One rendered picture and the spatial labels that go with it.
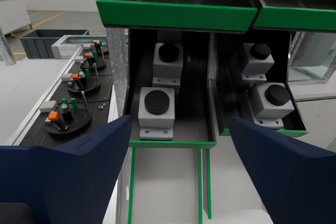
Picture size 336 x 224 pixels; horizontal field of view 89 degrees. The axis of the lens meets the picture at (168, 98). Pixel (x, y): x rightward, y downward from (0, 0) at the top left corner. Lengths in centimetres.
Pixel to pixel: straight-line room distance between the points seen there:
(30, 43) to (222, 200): 230
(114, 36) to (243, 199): 41
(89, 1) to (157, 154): 1070
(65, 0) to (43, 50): 890
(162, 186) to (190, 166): 7
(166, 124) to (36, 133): 53
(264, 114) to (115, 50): 24
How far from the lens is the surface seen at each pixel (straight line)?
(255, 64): 31
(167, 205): 40
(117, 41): 28
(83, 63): 107
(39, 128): 70
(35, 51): 243
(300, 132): 33
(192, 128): 27
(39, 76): 135
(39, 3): 1163
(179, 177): 39
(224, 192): 44
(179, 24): 16
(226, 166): 43
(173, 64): 25
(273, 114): 28
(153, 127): 22
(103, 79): 93
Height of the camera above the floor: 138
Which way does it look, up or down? 33 degrees down
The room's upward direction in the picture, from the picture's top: 3 degrees clockwise
